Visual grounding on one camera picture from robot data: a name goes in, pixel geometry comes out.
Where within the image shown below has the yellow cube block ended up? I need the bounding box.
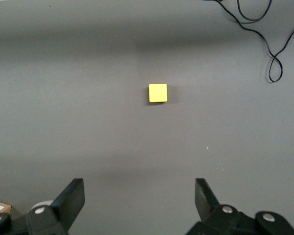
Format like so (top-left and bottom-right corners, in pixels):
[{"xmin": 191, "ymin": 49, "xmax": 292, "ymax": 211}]
[{"xmin": 147, "ymin": 83, "xmax": 168, "ymax": 103}]

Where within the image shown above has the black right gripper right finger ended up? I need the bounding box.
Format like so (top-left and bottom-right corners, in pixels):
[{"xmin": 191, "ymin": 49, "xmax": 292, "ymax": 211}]
[{"xmin": 187, "ymin": 178, "xmax": 260, "ymax": 235}]

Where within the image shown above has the dark grey table mat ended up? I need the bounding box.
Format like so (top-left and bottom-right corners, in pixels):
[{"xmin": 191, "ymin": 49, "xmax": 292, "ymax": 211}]
[{"xmin": 0, "ymin": 0, "xmax": 294, "ymax": 235}]

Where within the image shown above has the thin black loose cable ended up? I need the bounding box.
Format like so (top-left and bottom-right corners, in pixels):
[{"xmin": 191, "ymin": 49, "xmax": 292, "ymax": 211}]
[{"xmin": 210, "ymin": 0, "xmax": 294, "ymax": 83}]

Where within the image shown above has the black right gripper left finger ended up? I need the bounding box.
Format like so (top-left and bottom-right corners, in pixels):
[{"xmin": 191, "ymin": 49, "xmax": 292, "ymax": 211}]
[{"xmin": 25, "ymin": 178, "xmax": 85, "ymax": 235}]

